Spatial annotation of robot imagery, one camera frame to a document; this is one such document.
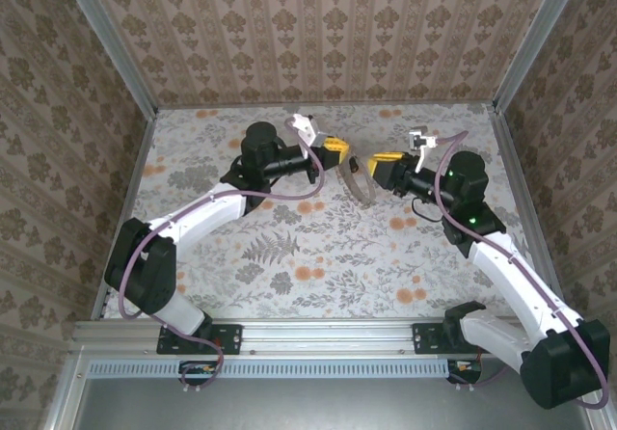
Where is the thin aluminium table rail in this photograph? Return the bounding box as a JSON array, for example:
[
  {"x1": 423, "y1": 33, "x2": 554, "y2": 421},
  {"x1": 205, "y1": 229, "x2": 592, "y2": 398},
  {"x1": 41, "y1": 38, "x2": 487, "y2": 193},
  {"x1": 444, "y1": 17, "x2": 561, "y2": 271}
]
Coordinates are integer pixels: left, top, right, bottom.
[{"x1": 156, "y1": 101, "x2": 497, "y2": 112}]

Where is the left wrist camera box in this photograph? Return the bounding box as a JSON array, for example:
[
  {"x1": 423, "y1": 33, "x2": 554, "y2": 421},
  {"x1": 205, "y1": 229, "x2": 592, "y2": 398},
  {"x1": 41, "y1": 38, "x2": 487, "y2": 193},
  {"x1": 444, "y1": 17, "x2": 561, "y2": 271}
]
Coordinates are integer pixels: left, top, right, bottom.
[{"x1": 287, "y1": 113, "x2": 330, "y2": 148}]

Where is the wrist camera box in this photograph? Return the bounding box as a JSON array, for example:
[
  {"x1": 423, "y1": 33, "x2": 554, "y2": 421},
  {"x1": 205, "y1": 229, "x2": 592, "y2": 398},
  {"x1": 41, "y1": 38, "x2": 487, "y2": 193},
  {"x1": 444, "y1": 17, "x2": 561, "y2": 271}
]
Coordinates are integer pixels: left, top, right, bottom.
[
  {"x1": 287, "y1": 113, "x2": 330, "y2": 148},
  {"x1": 407, "y1": 127, "x2": 441, "y2": 172}
]

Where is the floral patterned table cover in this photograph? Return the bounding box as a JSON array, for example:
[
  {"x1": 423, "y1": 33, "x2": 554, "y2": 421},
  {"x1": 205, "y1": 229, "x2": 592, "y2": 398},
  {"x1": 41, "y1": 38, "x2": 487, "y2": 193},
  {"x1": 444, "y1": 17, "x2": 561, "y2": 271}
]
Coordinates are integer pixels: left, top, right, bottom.
[{"x1": 103, "y1": 103, "x2": 550, "y2": 320}]

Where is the metal band with keyrings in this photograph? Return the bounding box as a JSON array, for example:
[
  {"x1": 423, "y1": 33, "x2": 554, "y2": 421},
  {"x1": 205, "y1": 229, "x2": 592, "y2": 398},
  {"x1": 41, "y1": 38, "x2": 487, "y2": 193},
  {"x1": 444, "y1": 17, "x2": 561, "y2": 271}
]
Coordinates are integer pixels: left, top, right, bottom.
[{"x1": 336, "y1": 157, "x2": 378, "y2": 208}]

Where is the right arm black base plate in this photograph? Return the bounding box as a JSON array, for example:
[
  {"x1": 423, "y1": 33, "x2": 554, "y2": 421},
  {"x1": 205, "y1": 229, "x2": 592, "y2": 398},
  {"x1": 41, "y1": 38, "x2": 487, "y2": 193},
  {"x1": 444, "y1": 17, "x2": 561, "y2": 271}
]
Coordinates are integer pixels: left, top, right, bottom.
[{"x1": 412, "y1": 322, "x2": 464, "y2": 356}]

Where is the aluminium corner post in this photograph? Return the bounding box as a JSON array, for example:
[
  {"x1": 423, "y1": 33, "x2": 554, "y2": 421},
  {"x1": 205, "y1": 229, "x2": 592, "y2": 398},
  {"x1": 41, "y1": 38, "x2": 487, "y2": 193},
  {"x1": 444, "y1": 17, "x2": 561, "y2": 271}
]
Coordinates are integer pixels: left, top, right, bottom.
[
  {"x1": 55, "y1": 0, "x2": 160, "y2": 118},
  {"x1": 491, "y1": 0, "x2": 587, "y2": 113}
]

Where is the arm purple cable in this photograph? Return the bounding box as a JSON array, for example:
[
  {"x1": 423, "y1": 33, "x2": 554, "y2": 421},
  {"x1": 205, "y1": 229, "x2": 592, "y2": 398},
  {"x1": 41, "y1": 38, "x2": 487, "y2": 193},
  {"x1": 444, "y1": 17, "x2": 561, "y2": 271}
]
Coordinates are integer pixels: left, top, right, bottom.
[
  {"x1": 433, "y1": 129, "x2": 609, "y2": 411},
  {"x1": 117, "y1": 116, "x2": 325, "y2": 395}
]

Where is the grey metal panel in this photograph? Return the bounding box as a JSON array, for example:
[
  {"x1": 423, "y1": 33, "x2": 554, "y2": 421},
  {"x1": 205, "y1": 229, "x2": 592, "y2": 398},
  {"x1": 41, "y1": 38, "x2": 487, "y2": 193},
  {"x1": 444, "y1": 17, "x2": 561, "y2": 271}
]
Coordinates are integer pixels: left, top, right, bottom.
[{"x1": 71, "y1": 357, "x2": 597, "y2": 430}]

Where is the black connector box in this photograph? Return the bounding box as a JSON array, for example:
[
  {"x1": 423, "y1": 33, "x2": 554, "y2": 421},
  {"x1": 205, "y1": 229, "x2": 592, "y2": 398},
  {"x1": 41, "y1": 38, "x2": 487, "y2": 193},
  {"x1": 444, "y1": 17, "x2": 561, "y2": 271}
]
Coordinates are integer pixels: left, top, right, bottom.
[
  {"x1": 445, "y1": 358, "x2": 484, "y2": 386},
  {"x1": 178, "y1": 360, "x2": 219, "y2": 387}
]

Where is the slotted grey cable duct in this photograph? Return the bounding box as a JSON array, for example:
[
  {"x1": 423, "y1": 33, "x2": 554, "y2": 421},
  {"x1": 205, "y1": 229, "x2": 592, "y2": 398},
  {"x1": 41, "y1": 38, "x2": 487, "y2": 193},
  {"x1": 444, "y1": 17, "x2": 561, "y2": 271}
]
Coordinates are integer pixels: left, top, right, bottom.
[{"x1": 88, "y1": 358, "x2": 452, "y2": 379}]

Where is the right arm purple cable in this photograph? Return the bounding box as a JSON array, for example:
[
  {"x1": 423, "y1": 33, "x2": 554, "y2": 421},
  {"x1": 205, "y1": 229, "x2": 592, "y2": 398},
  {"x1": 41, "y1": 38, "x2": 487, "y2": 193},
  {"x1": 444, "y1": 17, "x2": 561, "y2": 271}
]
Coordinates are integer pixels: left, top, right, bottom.
[{"x1": 433, "y1": 129, "x2": 609, "y2": 411}]

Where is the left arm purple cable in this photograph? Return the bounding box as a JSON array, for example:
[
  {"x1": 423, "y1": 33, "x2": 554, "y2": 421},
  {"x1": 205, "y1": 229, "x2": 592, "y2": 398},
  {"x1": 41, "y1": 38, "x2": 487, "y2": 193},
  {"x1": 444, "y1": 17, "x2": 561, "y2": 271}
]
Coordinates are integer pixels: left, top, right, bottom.
[{"x1": 117, "y1": 116, "x2": 325, "y2": 395}]

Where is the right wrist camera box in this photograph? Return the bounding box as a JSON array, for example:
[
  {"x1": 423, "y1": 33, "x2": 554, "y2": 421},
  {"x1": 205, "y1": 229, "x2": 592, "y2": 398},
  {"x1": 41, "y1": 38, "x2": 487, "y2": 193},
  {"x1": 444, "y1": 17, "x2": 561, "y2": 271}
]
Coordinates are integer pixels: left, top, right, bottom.
[{"x1": 407, "y1": 127, "x2": 441, "y2": 172}]

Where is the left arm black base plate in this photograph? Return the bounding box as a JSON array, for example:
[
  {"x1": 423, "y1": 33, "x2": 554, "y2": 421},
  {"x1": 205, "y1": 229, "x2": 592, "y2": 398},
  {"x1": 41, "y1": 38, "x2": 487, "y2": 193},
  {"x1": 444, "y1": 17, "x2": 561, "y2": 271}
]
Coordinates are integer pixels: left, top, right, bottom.
[{"x1": 156, "y1": 322, "x2": 243, "y2": 356}]

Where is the wide aluminium mounting rail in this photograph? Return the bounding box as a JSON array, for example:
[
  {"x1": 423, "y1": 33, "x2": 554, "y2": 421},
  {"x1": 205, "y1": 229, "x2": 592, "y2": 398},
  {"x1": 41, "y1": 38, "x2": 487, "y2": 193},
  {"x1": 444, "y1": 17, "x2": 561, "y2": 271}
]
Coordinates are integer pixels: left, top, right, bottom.
[{"x1": 70, "y1": 317, "x2": 590, "y2": 357}]

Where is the aluminium side rail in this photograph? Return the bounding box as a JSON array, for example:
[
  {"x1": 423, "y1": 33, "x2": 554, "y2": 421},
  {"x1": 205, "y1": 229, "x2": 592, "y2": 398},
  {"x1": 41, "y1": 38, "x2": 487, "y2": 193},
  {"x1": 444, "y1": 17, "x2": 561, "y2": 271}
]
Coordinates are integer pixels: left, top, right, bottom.
[
  {"x1": 484, "y1": 103, "x2": 573, "y2": 319},
  {"x1": 90, "y1": 109, "x2": 160, "y2": 323}
]

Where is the aluminium frame bar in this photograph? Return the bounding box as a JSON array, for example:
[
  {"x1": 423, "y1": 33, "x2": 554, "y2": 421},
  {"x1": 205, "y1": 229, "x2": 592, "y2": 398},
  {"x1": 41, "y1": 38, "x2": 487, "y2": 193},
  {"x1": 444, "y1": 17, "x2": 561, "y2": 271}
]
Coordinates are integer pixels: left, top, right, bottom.
[
  {"x1": 45, "y1": 352, "x2": 88, "y2": 430},
  {"x1": 585, "y1": 400, "x2": 617, "y2": 430}
]

